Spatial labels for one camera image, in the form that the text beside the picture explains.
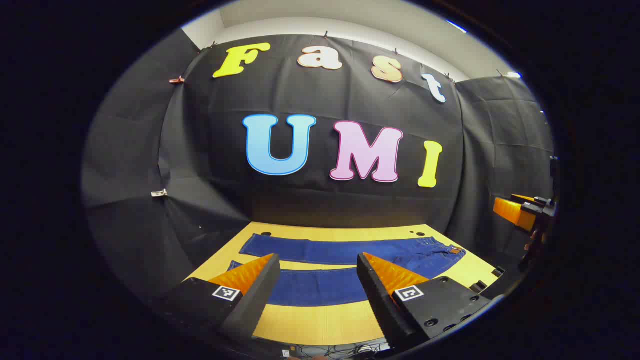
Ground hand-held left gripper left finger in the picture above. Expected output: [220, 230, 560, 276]
[165, 253, 282, 346]

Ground black backdrop cloth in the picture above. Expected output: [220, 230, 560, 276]
[81, 29, 556, 301]

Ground blue denim jeans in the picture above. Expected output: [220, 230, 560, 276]
[227, 233, 467, 307]

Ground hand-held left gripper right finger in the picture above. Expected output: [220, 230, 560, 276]
[356, 252, 493, 351]

